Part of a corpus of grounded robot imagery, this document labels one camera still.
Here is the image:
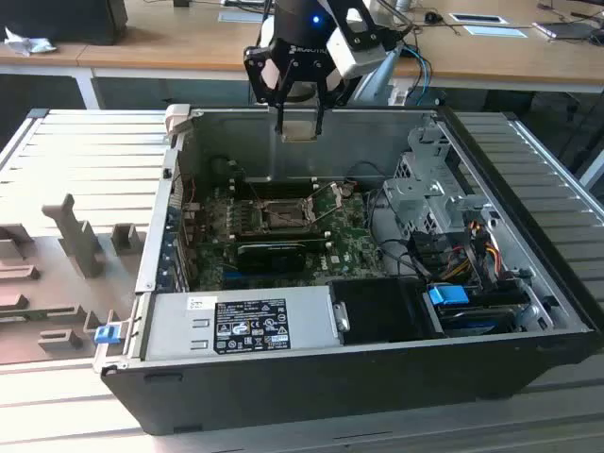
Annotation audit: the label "white framed desk hatch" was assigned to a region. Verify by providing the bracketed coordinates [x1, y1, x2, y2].
[447, 12, 511, 25]
[461, 24, 529, 40]
[218, 8, 265, 24]

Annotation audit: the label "dark closed laptop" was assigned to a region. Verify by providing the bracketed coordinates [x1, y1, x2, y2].
[532, 21, 598, 42]

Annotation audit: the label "black graphics card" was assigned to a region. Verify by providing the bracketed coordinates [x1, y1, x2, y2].
[234, 240, 310, 276]

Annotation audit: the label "large black box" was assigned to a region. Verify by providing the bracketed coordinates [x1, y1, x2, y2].
[0, 0, 128, 47]

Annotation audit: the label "silver square CPU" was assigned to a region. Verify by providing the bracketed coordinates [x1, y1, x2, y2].
[280, 120, 318, 143]

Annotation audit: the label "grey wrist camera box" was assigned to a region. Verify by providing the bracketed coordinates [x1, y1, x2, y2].
[327, 7, 387, 80]

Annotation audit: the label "thin red wire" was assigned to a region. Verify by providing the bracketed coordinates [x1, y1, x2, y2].
[185, 176, 202, 213]

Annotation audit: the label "grey power supply unit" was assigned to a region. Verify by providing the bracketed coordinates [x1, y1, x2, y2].
[141, 285, 342, 363]

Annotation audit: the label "beige case latch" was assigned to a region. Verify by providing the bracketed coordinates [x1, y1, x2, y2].
[164, 104, 193, 139]

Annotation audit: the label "yellow red power wires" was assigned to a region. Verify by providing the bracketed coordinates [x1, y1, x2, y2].
[441, 221, 504, 284]

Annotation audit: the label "thin metal locking lever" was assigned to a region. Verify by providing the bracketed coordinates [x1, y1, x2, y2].
[247, 180, 265, 211]

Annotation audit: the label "black RAM slot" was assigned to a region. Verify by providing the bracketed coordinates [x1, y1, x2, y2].
[238, 228, 327, 240]
[243, 176, 334, 189]
[235, 235, 331, 247]
[244, 186, 331, 198]

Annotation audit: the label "metal disk bay cage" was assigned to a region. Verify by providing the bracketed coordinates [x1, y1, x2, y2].
[381, 125, 501, 246]

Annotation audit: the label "CPU socket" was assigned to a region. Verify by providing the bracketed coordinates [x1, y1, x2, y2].
[252, 195, 320, 232]

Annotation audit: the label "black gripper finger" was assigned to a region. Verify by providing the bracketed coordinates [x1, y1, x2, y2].
[313, 64, 360, 137]
[243, 44, 296, 137]

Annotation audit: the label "black open PC case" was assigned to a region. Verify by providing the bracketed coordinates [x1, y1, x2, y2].
[92, 104, 604, 438]

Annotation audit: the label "metal CPU socket cover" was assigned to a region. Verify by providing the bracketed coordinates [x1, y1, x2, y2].
[306, 181, 344, 223]

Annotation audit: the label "long wooden desk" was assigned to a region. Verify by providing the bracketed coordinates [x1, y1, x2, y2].
[0, 0, 604, 112]

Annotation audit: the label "green motherboard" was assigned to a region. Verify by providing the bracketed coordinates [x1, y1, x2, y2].
[188, 181, 393, 292]

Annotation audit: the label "black plastic shroud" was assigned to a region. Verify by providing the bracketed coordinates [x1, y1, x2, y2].
[325, 277, 447, 348]

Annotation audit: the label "blue cable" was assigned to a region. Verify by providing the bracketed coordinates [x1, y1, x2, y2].
[400, 44, 431, 103]

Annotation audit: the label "crumpled white paper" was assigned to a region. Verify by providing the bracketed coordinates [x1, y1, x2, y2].
[3, 25, 59, 58]

